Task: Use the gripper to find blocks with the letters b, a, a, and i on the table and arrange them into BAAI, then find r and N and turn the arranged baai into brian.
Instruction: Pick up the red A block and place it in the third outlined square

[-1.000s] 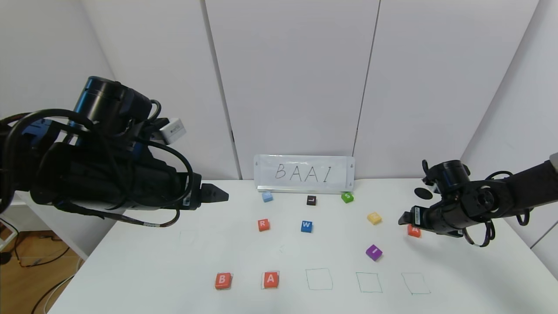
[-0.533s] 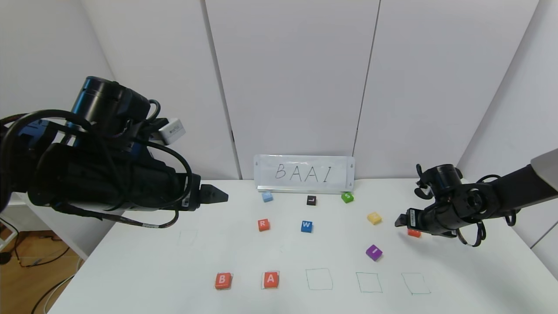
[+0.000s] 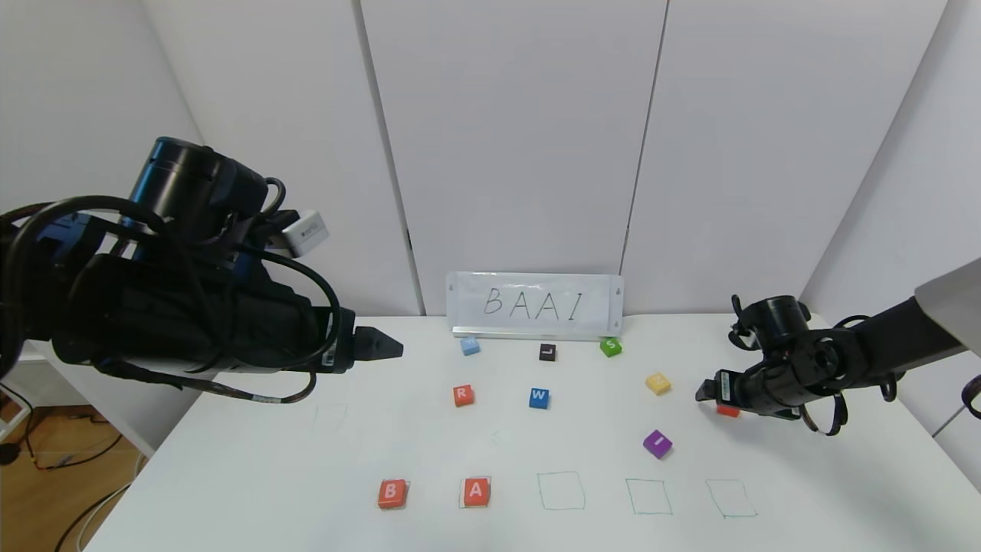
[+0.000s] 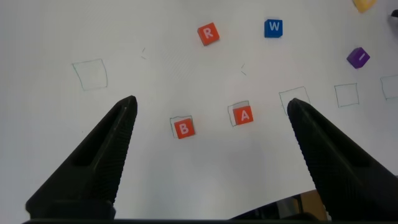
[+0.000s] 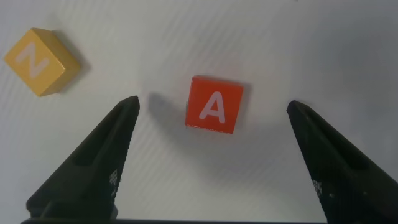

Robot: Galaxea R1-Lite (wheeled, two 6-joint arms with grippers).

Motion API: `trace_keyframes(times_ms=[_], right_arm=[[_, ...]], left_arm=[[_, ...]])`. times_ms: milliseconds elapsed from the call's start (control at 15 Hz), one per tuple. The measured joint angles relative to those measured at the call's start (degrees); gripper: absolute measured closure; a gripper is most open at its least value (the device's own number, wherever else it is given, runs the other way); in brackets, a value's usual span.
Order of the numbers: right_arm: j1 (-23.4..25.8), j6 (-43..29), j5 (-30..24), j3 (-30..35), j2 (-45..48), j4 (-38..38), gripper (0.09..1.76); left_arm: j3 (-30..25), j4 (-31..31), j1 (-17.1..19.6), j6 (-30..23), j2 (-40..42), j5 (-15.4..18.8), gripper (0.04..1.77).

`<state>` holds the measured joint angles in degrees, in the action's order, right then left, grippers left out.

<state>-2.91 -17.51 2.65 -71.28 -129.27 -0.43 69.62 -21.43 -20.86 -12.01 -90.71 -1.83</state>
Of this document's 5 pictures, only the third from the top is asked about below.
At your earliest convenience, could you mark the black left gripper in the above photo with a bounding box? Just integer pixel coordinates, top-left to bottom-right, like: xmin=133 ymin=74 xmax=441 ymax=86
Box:
xmin=256 ymin=279 xmax=404 ymax=375

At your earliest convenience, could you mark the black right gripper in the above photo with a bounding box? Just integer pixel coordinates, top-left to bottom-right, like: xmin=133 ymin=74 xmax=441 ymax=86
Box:
xmin=694 ymin=365 xmax=802 ymax=421

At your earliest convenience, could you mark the white BAAI sign board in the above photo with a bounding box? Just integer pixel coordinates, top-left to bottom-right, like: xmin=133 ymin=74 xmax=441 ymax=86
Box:
xmin=446 ymin=271 xmax=625 ymax=341

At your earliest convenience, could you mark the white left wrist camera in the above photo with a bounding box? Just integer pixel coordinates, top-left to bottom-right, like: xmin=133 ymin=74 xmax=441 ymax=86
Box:
xmin=281 ymin=209 xmax=331 ymax=258

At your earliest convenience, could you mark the grey power cable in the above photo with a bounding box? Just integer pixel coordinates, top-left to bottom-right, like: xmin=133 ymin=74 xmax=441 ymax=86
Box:
xmin=52 ymin=481 xmax=133 ymax=552

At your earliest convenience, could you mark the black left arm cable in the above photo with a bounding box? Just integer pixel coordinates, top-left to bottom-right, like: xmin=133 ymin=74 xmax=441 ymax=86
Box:
xmin=0 ymin=178 xmax=343 ymax=405

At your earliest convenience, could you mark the black power cable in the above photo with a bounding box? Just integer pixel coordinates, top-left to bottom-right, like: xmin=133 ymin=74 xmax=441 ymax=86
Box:
xmin=0 ymin=410 xmax=146 ymax=472

